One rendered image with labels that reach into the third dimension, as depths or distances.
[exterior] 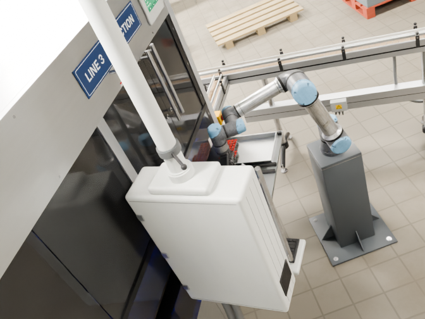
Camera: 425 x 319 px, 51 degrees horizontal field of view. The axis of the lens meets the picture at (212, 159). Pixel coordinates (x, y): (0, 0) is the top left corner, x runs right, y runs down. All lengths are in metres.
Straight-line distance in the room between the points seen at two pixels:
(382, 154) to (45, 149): 2.88
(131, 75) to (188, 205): 0.53
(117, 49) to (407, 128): 3.08
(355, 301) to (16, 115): 2.28
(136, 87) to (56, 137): 0.34
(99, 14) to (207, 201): 0.71
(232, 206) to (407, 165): 2.36
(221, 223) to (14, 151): 0.74
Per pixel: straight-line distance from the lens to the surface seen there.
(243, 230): 1.64
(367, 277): 3.09
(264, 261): 1.78
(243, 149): 2.79
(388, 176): 3.65
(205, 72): 3.69
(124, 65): 1.38
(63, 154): 1.59
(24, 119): 1.48
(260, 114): 3.72
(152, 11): 2.31
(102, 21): 1.33
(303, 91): 2.22
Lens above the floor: 2.59
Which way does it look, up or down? 37 degrees down
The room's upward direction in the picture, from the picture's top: 24 degrees counter-clockwise
